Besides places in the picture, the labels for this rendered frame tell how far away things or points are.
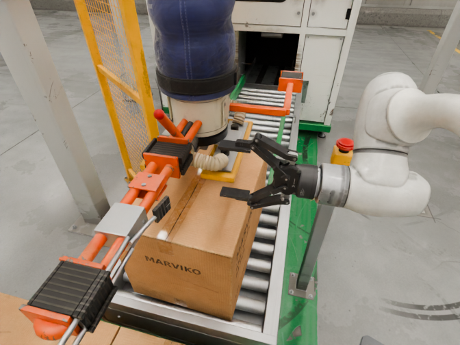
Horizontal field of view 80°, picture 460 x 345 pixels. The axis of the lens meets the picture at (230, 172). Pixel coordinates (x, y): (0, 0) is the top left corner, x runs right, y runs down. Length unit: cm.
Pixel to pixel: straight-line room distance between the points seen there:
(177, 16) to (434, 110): 52
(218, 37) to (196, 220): 51
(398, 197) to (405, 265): 161
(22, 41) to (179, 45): 106
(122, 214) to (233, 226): 40
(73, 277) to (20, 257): 191
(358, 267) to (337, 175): 151
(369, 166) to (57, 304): 56
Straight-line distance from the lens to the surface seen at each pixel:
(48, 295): 47
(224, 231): 84
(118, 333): 119
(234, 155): 85
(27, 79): 175
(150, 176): 60
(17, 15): 166
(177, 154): 65
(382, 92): 63
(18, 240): 250
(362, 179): 60
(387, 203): 61
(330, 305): 186
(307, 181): 59
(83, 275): 47
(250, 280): 121
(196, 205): 91
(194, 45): 71
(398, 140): 61
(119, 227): 52
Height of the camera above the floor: 160
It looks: 39 degrees down
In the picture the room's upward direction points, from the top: straight up
